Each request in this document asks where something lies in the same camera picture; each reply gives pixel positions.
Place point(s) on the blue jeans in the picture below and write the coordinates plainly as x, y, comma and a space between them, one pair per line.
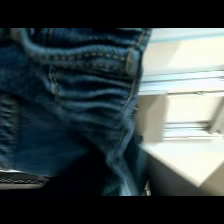
73, 100

